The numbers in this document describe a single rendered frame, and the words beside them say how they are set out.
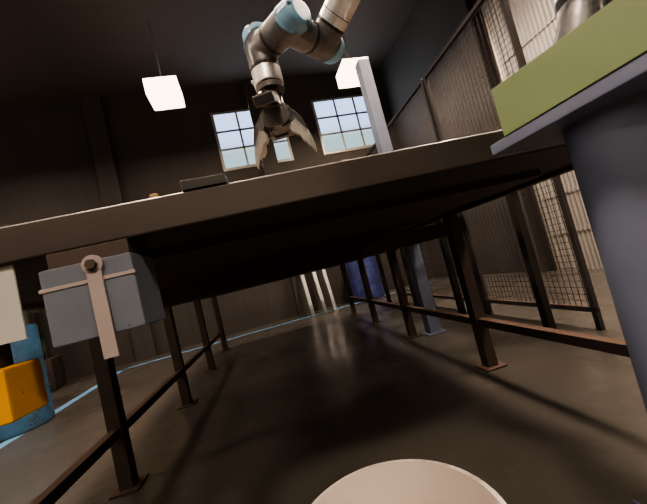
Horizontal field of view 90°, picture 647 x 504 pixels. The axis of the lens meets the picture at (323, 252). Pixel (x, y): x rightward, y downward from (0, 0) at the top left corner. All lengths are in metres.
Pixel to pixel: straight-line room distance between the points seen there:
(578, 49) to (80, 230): 0.76
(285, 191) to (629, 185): 0.50
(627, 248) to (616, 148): 0.14
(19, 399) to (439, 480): 0.67
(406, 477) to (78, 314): 0.60
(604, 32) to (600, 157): 0.16
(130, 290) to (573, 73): 0.70
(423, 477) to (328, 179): 0.54
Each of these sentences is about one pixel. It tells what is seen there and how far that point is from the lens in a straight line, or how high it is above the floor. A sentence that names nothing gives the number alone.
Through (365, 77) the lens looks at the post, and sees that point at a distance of 3.17.
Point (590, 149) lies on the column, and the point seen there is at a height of 0.80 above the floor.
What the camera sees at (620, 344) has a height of 0.27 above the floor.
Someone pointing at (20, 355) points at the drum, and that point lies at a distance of 4.04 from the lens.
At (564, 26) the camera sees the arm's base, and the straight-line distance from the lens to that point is 0.70.
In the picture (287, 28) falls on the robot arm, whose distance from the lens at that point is 0.89.
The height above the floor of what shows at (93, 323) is 0.73.
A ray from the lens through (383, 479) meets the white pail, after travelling 0.70.
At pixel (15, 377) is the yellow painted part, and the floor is 0.68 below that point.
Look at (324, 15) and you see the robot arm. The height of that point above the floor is 1.33.
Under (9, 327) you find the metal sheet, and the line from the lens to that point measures 0.71.
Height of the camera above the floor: 0.73
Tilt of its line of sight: 3 degrees up
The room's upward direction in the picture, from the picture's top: 14 degrees counter-clockwise
